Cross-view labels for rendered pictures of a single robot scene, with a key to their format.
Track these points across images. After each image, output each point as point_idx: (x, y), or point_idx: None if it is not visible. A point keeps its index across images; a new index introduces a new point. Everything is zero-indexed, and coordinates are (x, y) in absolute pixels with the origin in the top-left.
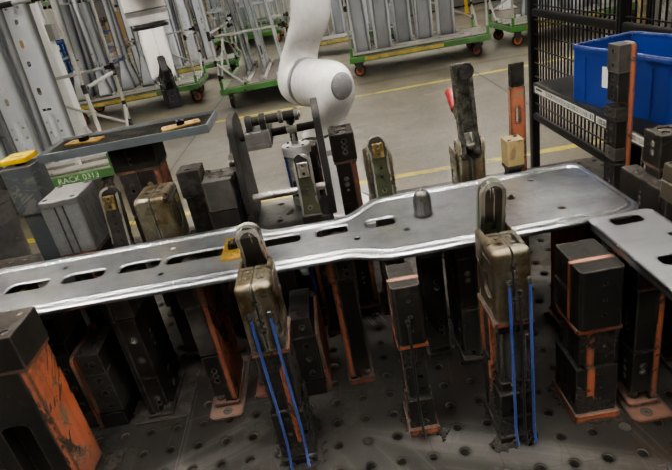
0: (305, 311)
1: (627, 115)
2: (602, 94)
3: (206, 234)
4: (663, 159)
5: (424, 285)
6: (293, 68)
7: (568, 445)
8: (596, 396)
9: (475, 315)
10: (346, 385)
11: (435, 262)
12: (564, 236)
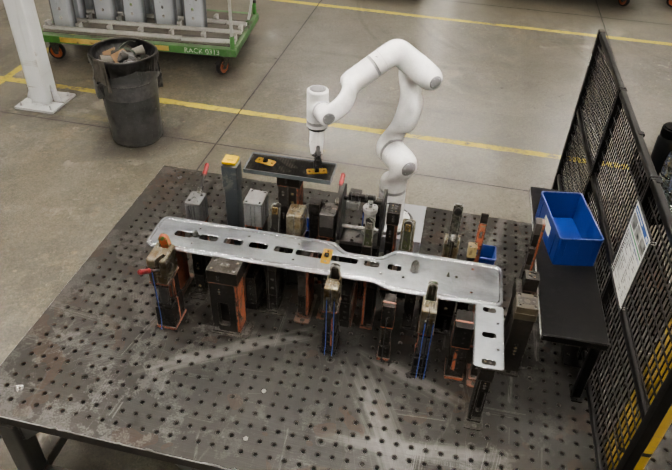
0: (349, 292)
1: (534, 252)
2: None
3: (315, 241)
4: (525, 287)
5: (406, 298)
6: (386, 145)
7: (435, 384)
8: (454, 370)
9: None
10: (357, 327)
11: None
12: None
